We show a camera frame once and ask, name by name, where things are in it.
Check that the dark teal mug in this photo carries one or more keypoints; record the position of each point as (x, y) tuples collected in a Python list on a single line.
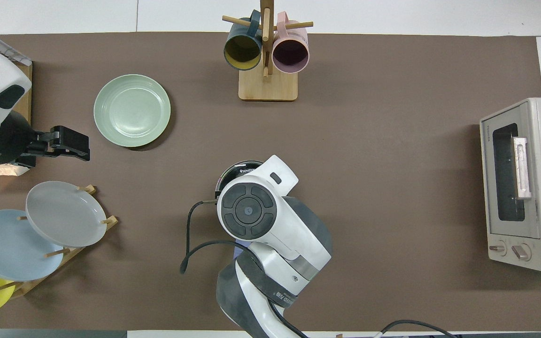
[(242, 49)]

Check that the light green plate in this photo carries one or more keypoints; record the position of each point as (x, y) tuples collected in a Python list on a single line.
[(132, 110)]

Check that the wooden plate rack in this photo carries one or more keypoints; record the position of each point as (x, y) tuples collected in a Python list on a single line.
[(113, 220)]

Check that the wooden mug tree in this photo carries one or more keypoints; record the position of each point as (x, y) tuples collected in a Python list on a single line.
[(268, 89)]

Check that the light blue plate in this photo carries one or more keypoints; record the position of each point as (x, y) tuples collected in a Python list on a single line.
[(7, 249)]

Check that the dark blue saucepan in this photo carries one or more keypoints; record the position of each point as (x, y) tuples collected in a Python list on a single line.
[(238, 252)]

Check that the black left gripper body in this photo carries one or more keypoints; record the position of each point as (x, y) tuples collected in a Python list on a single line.
[(12, 141)]

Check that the grey plate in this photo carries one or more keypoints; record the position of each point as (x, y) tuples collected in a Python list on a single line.
[(64, 213)]

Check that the pink mug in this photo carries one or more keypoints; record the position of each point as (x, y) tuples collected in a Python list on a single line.
[(290, 54)]

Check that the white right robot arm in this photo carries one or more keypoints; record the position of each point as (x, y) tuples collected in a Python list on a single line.
[(270, 263)]

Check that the brown table mat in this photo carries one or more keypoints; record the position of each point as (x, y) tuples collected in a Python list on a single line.
[(392, 188)]

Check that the glass lid blue knob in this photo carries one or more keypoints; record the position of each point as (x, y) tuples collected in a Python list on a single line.
[(233, 170)]

